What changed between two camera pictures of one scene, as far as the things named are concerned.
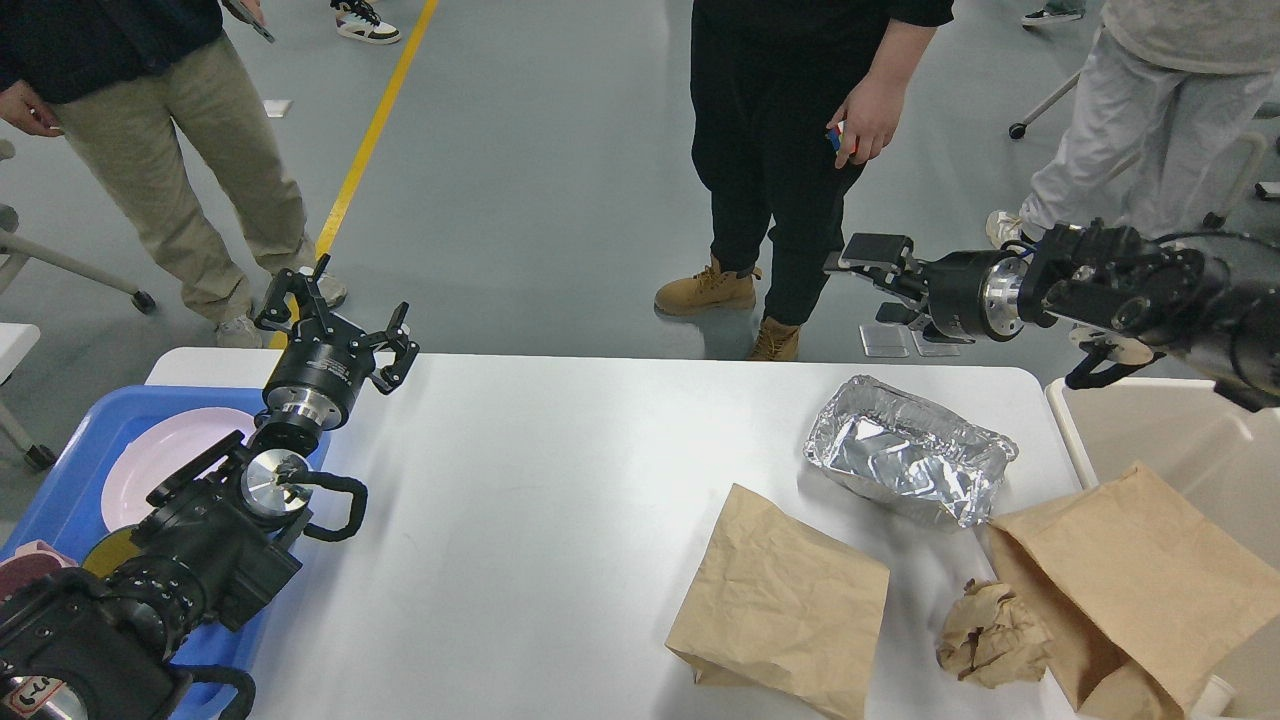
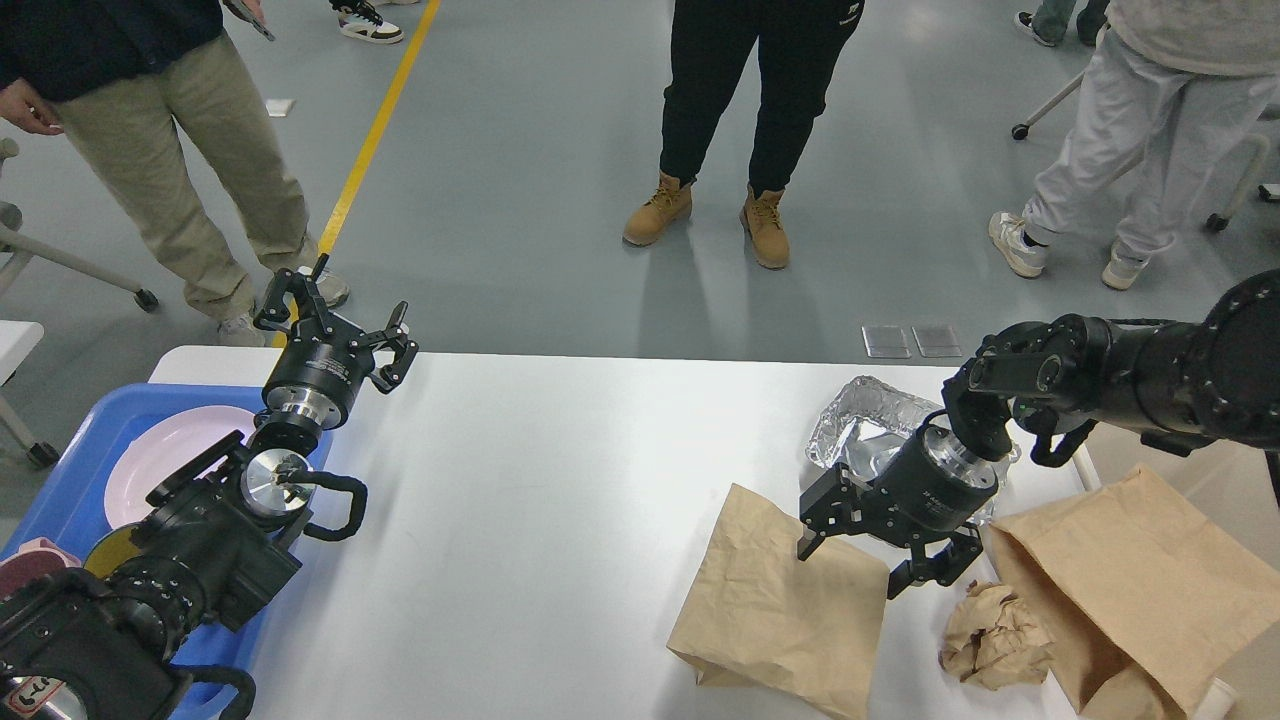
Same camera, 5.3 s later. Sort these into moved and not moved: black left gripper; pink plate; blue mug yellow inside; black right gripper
Moved: black right gripper
Not moved: blue mug yellow inside; black left gripper; pink plate
